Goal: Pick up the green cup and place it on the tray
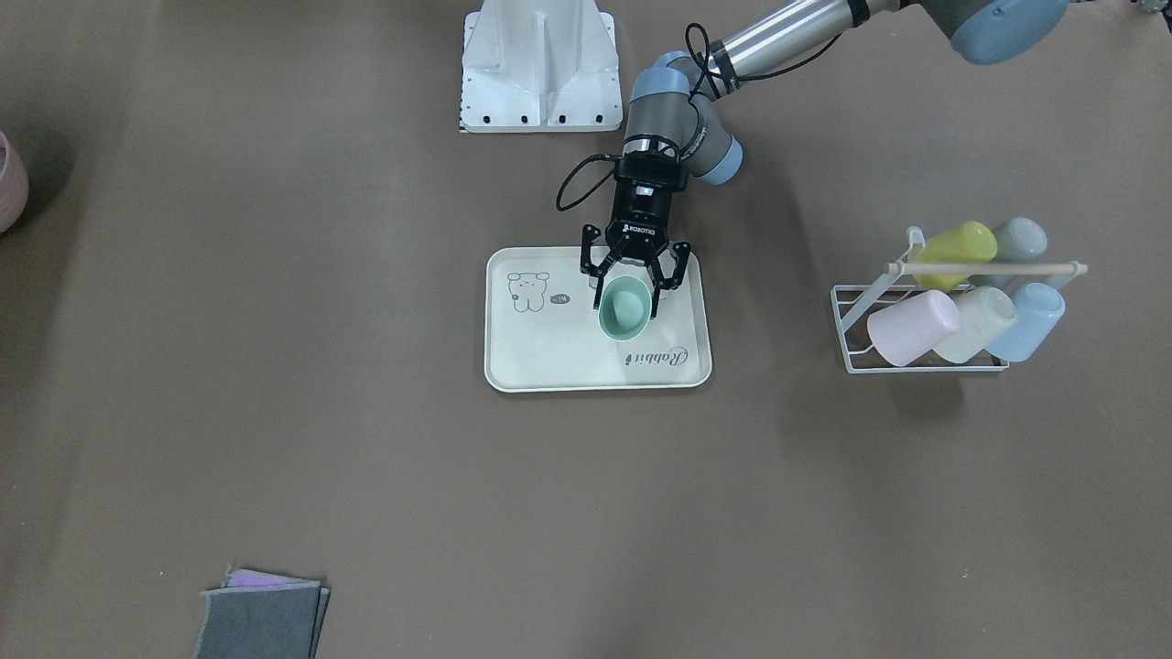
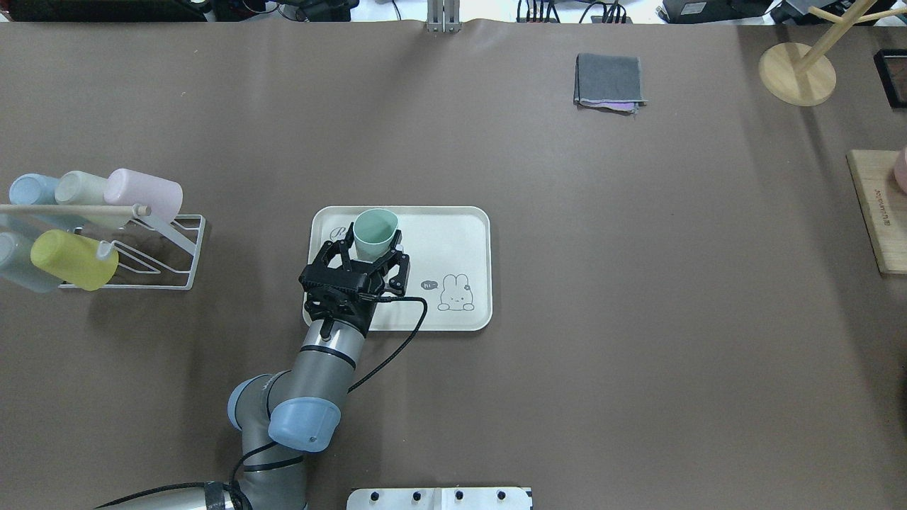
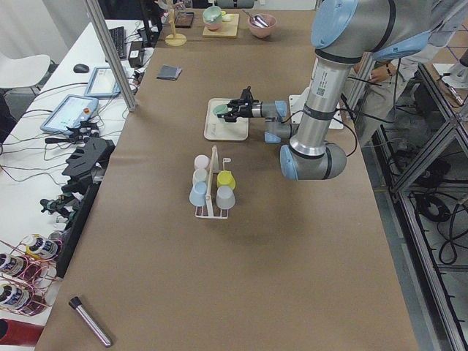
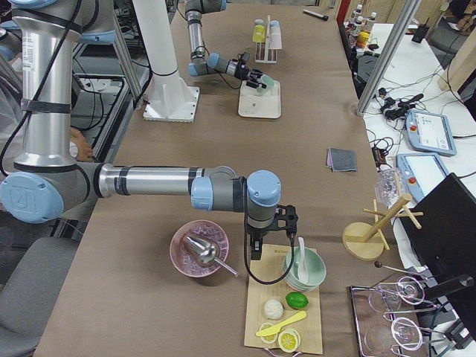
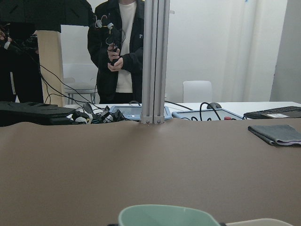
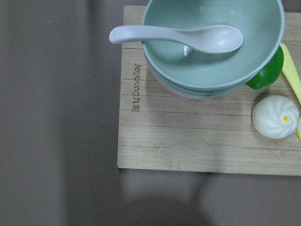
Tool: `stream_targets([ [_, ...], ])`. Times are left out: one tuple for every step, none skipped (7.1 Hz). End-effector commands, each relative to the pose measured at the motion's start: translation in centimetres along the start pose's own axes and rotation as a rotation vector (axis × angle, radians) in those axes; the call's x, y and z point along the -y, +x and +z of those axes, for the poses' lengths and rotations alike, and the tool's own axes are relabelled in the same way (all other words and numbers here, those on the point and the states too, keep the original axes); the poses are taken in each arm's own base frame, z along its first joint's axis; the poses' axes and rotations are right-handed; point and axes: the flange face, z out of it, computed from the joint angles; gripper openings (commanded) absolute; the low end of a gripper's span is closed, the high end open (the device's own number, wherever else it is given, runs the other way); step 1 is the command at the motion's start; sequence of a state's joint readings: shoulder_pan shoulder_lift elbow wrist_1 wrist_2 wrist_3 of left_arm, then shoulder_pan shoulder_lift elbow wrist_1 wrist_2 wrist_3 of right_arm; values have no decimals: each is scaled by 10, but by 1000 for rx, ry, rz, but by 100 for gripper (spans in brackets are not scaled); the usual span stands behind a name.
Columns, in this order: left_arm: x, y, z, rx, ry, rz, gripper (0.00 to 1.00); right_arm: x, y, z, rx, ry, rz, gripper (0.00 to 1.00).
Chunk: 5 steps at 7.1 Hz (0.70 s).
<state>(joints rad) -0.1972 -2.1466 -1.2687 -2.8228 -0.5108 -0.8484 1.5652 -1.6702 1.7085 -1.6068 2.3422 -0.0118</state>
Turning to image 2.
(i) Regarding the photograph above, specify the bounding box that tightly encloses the yellow cup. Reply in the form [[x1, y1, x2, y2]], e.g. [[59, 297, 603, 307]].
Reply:
[[30, 229, 119, 291]]

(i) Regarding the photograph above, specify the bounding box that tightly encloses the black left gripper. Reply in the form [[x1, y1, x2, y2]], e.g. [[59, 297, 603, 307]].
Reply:
[[299, 239, 410, 336]]

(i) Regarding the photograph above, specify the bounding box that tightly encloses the white wire cup rack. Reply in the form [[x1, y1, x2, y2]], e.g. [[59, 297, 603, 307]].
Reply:
[[2, 204, 208, 291]]

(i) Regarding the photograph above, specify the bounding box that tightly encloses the black glass rack tray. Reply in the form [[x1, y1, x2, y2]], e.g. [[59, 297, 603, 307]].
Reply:
[[874, 49, 906, 109]]

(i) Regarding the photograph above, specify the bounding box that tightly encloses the pink cup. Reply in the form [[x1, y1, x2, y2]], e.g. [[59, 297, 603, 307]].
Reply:
[[103, 168, 184, 222]]

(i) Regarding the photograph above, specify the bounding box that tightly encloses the cream rabbit tray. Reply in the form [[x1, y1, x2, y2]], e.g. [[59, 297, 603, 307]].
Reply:
[[308, 205, 493, 332]]

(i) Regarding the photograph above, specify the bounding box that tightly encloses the aluminium frame post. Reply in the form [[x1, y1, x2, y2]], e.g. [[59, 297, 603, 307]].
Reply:
[[425, 0, 462, 33]]

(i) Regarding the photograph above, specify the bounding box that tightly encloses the grey folded cloth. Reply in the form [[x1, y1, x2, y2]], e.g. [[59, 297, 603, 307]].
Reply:
[[573, 52, 647, 114]]

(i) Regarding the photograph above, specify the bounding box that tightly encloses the wooden cutting board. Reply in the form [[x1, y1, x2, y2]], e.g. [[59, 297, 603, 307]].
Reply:
[[846, 149, 906, 275]]

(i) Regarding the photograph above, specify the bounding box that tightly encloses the green cup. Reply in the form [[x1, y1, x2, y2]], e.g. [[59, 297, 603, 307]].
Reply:
[[352, 208, 399, 261]]

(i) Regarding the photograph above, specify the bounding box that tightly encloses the wooden mug tree stand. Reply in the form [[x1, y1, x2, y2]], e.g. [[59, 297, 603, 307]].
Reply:
[[757, 1, 906, 107]]

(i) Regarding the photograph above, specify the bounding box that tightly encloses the grey blue cup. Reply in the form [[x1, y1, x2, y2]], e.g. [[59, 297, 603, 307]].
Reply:
[[1, 232, 62, 293]]

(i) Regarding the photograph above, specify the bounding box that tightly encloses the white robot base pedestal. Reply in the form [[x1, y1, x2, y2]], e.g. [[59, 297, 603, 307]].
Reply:
[[346, 485, 534, 509]]

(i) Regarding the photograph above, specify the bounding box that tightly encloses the light blue cup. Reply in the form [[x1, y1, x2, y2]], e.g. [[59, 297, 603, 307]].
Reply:
[[9, 172, 79, 230]]

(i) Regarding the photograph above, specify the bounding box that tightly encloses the cream cup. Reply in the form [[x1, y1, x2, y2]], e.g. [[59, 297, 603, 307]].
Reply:
[[55, 171, 129, 229]]

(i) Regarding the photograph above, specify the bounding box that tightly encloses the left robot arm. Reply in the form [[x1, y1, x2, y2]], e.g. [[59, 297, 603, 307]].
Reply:
[[104, 230, 410, 509]]

